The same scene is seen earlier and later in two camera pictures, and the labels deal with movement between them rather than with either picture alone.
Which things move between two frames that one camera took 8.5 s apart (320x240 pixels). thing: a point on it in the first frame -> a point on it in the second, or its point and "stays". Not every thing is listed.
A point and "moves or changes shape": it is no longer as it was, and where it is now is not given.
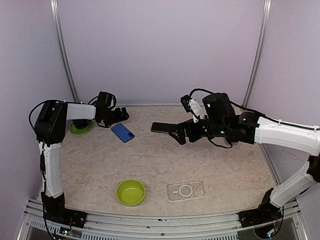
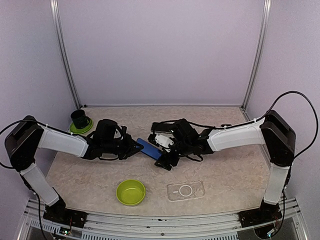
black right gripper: [193, 136] -> [166, 163]
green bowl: [130, 192] stays
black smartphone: [164, 127] stays
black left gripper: [119, 117] -> [134, 148]
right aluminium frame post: [259, 52] stays
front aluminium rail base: [103, 226] stays
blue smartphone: [122, 132] moves or changes shape
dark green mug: [81, 123] stays
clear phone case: [186, 191] stays
